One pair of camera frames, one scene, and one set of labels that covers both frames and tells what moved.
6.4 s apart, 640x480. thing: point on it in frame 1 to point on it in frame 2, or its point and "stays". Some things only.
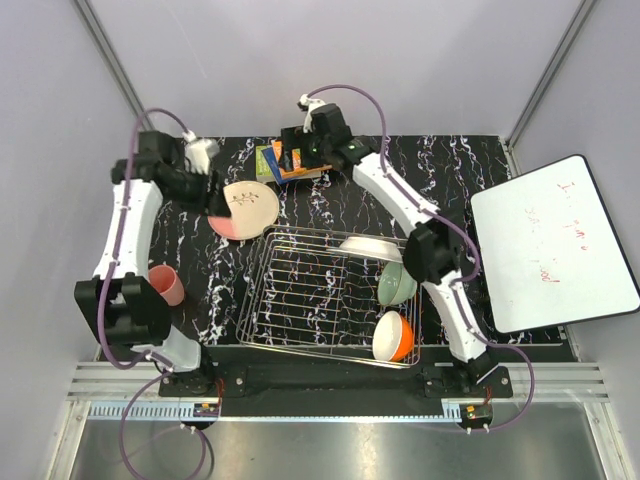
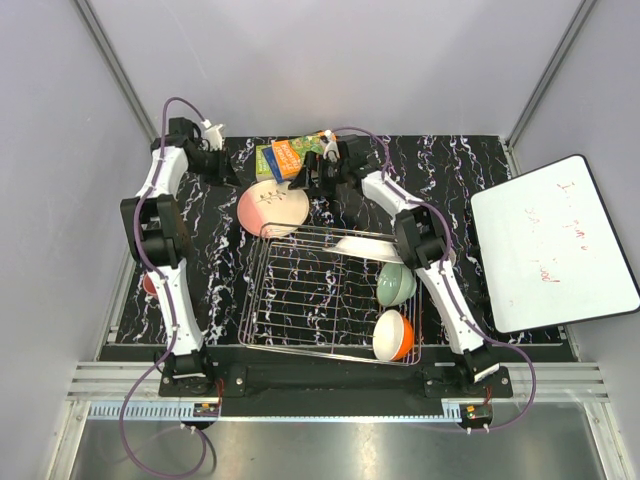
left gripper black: x=201 y=205 to x=224 y=171
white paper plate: x=370 y=247 stays
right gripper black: x=295 y=138 to x=313 y=163
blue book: x=273 y=162 stays
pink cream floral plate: x=254 y=209 to x=270 y=209
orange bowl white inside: x=393 y=337 stays
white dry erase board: x=549 y=250 stays
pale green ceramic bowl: x=395 y=285 stays
